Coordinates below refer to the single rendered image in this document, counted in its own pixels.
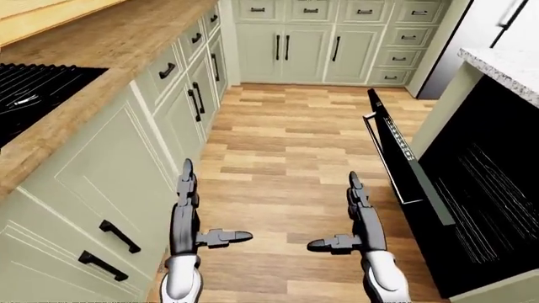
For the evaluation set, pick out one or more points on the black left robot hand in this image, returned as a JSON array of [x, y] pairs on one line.
[[183, 227]]

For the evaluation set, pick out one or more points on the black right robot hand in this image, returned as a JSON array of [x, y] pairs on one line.
[[370, 230]]

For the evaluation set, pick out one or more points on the black dishwasher door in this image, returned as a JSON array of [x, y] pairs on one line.
[[400, 164]]

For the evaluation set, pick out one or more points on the black dishwasher body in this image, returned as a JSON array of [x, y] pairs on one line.
[[484, 176]]

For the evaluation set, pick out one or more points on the green cabinet run under wooden countertop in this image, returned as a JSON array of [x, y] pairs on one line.
[[105, 176]]

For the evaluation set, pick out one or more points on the green cabinet run with many drawers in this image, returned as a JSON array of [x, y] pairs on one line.
[[320, 44]]

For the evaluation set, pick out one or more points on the black cooktop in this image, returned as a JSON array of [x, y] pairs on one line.
[[38, 94]]

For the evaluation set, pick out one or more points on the wooden countertop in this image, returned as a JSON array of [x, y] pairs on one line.
[[105, 41]]

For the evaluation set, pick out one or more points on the speckled granite countertop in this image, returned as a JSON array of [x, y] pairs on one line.
[[501, 66]]

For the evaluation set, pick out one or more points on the stainless refrigerator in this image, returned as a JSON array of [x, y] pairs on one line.
[[467, 25]]

